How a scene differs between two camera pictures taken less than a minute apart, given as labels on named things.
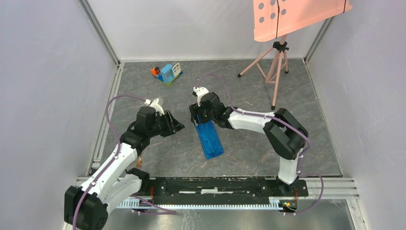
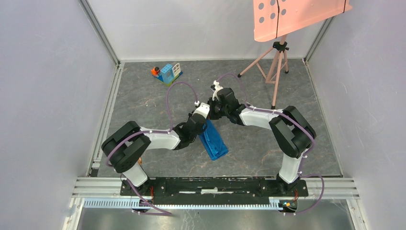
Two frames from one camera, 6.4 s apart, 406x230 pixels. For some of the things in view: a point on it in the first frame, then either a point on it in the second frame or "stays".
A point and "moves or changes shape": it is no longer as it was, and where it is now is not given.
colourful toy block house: x=167 y=74 stays
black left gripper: x=174 y=125 → x=199 y=132
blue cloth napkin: x=209 y=138 moves or changes shape
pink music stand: x=274 y=19 stays
